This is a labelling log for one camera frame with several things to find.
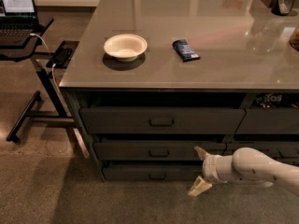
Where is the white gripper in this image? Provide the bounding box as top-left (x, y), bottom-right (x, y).
top-left (188, 147), bottom-right (234, 197)

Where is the grey drawer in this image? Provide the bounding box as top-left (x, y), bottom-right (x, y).
top-left (236, 108), bottom-right (299, 134)
top-left (79, 106), bottom-right (245, 134)
top-left (93, 141), bottom-right (225, 161)
top-left (222, 142), bottom-right (299, 166)
top-left (103, 166), bottom-right (201, 181)

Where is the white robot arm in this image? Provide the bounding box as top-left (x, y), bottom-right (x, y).
top-left (188, 147), bottom-right (299, 197)

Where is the chips bag in drawer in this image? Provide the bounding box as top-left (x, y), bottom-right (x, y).
top-left (252, 92), bottom-right (299, 108)

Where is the grey drawer cabinet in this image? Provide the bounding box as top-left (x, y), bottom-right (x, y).
top-left (60, 0), bottom-right (299, 180)

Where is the blue snack packet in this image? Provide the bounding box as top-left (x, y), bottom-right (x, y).
top-left (172, 39), bottom-right (200, 62)

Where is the white bowl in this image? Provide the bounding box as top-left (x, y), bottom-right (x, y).
top-left (104, 34), bottom-right (148, 62)

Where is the brown round object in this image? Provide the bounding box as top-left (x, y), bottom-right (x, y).
top-left (289, 28), bottom-right (299, 51)

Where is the black power adapter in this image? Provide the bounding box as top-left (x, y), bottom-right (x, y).
top-left (52, 48), bottom-right (72, 65)

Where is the black laptop stand table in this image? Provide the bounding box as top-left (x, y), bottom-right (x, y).
top-left (0, 14), bottom-right (71, 143)

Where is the dark glass jar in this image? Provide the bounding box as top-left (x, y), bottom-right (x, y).
top-left (270, 0), bottom-right (299, 17)

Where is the black laptop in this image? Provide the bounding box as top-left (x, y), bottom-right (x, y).
top-left (0, 0), bottom-right (39, 49)

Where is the white charging cable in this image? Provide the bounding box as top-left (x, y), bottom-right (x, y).
top-left (29, 32), bottom-right (62, 91)

